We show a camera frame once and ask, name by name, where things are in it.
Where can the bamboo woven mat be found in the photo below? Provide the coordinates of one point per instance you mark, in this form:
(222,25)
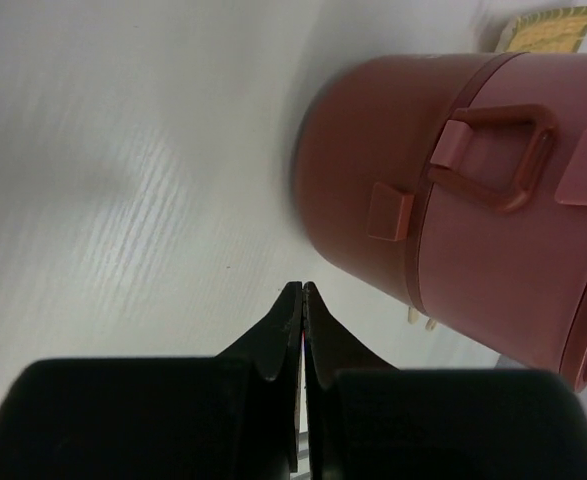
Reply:
(558,30)

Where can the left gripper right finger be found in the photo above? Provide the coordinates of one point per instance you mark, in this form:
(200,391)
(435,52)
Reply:
(370,420)

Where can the beige spoon handle piece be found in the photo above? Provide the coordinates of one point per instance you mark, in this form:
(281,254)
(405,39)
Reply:
(413,315)

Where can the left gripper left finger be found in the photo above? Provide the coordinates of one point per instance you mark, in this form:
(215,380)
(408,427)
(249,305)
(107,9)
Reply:
(234,415)

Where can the beige spoon head piece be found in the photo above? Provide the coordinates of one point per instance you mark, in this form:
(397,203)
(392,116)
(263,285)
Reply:
(431,324)

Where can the pink lunch box tier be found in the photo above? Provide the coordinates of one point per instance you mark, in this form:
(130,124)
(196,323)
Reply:
(503,249)

